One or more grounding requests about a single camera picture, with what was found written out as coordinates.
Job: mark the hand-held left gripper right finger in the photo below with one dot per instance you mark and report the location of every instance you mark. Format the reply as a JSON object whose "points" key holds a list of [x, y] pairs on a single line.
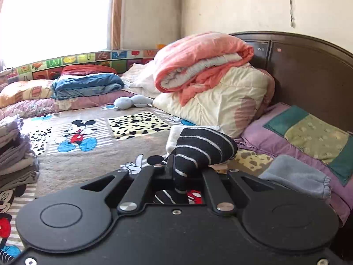
{"points": [[211, 183]]}

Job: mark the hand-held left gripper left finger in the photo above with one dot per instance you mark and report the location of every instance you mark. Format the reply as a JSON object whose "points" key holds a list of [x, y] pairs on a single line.
{"points": [[166, 172]]}

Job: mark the black white striped garment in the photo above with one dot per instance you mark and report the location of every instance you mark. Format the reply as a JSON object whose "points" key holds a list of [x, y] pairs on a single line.
{"points": [[204, 146]]}

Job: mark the white folded clothes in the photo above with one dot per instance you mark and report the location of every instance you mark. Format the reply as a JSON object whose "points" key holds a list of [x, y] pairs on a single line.
{"points": [[172, 140]]}

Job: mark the stack of folded grey clothes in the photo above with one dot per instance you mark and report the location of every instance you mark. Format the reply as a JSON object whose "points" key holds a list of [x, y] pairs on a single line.
{"points": [[16, 160]]}

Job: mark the tan folded garment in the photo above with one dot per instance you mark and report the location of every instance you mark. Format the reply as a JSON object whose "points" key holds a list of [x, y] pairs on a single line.
{"points": [[220, 167]]}

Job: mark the cartoon mouse printed blanket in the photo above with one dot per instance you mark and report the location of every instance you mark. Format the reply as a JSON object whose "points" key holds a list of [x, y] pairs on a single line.
{"points": [[91, 157]]}

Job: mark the light blue plush toy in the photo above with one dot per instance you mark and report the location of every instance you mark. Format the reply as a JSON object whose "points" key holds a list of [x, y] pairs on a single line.
{"points": [[129, 102]]}

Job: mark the cream comforter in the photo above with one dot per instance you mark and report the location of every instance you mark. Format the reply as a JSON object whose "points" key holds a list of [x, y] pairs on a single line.
{"points": [[226, 102]]}

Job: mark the grey fleece garment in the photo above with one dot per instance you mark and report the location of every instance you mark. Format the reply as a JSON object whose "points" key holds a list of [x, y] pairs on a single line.
{"points": [[297, 176]]}

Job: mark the white quilt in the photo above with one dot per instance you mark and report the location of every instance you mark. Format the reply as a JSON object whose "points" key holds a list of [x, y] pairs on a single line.
{"points": [[140, 80]]}

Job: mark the lilac patchwork pillow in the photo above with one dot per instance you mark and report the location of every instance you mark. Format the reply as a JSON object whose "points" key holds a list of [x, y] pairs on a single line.
{"points": [[309, 140]]}

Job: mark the pink folded quilt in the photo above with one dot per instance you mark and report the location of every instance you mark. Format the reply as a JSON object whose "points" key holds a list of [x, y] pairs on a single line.
{"points": [[82, 102]]}

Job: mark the blue red folded quilt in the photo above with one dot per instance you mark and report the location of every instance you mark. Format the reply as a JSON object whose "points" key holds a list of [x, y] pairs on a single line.
{"points": [[88, 84]]}

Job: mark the coral pink comforter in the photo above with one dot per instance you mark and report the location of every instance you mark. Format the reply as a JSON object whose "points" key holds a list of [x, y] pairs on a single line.
{"points": [[198, 58]]}

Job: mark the colourful alphabet play mat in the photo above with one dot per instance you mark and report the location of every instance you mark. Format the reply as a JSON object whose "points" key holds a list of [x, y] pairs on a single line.
{"points": [[82, 60]]}

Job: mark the dark wooden headboard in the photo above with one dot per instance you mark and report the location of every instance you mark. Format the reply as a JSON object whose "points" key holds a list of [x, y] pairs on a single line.
{"points": [[309, 69]]}

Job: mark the cream floral pillow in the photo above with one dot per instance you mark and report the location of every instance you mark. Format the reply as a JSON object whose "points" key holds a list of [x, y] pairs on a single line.
{"points": [[24, 91]]}

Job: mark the brown curtain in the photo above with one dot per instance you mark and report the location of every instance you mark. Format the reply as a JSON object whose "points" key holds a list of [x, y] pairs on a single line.
{"points": [[115, 13]]}

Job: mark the bright window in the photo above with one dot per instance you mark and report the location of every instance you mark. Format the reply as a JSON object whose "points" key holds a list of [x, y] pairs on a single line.
{"points": [[55, 16]]}

